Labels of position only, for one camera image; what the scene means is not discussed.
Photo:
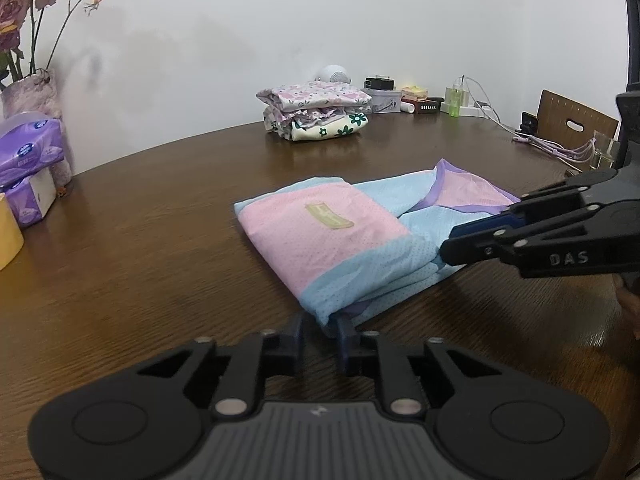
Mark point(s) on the lilac ruffled folded cloth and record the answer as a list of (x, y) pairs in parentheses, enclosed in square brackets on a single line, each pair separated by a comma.
[(315, 115)]

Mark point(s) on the yellow mug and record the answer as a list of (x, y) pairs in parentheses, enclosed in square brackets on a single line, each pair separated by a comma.
[(7, 235)]

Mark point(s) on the dark labelled box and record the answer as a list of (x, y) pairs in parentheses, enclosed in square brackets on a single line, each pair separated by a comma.
[(429, 106)]

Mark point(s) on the green bottle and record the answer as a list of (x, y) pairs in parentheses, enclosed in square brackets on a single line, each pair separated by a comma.
[(455, 102)]

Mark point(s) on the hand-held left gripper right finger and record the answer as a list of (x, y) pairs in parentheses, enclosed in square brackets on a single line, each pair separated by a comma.
[(342, 345)]

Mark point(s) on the white round speaker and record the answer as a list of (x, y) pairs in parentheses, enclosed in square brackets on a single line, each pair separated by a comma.
[(334, 74)]

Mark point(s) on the wooden chair backrest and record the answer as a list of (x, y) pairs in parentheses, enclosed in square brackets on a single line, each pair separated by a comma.
[(560, 115)]

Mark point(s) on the lilac textured vase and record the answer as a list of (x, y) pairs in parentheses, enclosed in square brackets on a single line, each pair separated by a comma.
[(35, 95)]

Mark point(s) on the lilac tin box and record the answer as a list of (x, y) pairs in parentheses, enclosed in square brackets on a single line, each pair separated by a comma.
[(384, 101)]

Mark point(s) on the white tube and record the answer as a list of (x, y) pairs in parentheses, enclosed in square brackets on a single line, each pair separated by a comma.
[(407, 107)]

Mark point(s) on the pink floral folded cloth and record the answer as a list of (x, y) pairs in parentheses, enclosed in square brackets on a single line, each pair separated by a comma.
[(315, 94)]

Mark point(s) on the person's right hand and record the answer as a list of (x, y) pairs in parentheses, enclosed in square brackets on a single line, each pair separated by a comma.
[(629, 305)]

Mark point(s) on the black phone clip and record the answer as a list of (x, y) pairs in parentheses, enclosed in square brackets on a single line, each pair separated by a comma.
[(529, 122)]

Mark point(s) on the purple tissue pack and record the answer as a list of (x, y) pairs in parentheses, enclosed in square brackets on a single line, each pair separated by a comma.
[(32, 200), (30, 147)]

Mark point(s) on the clear glass cup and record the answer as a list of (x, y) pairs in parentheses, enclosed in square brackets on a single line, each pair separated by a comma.
[(604, 152)]

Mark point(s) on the pink blue mesh vest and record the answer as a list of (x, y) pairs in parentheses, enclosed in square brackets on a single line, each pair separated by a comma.
[(325, 230)]

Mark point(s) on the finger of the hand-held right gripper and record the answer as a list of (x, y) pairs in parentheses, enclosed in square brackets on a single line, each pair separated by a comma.
[(485, 224), (470, 250)]

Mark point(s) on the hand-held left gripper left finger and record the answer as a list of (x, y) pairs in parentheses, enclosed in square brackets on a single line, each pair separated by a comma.
[(299, 345)]

